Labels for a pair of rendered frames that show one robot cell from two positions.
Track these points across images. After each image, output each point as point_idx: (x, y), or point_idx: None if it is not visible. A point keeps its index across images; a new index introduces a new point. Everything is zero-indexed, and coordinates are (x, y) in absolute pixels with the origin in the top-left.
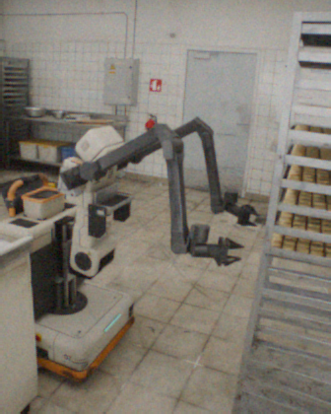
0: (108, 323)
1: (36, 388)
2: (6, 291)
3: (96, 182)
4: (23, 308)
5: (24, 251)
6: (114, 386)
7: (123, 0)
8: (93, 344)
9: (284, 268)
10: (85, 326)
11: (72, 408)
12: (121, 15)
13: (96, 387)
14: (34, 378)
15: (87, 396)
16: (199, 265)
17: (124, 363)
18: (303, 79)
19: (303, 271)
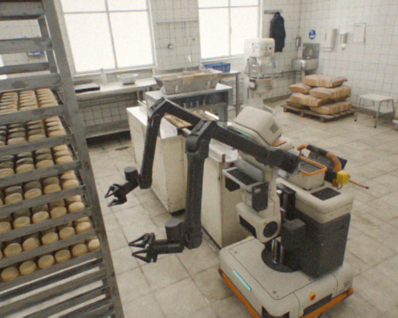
0: (239, 275)
1: (221, 244)
2: (209, 168)
3: (243, 152)
4: (215, 187)
5: (217, 158)
6: (209, 295)
7: None
8: (223, 260)
9: (95, 309)
10: (240, 256)
11: (209, 269)
12: None
13: (216, 285)
14: (219, 236)
15: (212, 278)
16: None
17: (229, 313)
18: (39, 63)
19: None
